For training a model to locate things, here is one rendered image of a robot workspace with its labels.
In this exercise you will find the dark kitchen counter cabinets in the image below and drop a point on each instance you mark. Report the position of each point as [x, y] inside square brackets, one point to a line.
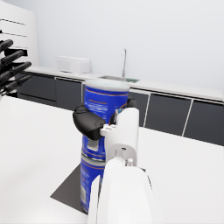
[163, 112]

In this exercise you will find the silver kitchen faucet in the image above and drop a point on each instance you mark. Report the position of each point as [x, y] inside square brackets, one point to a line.
[124, 62]

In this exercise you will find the white microwave oven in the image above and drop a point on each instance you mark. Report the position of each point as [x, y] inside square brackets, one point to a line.
[73, 64]

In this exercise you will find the dark grey square mat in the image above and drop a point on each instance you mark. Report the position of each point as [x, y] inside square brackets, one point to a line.
[70, 189]

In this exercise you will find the tall white cabinet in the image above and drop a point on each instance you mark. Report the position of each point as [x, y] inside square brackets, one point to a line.
[16, 38]

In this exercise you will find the steel kitchen sink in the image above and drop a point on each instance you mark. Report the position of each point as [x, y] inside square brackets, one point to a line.
[119, 78]

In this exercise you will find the blue can with orange stripe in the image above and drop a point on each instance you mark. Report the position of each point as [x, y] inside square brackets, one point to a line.
[89, 180]
[103, 102]

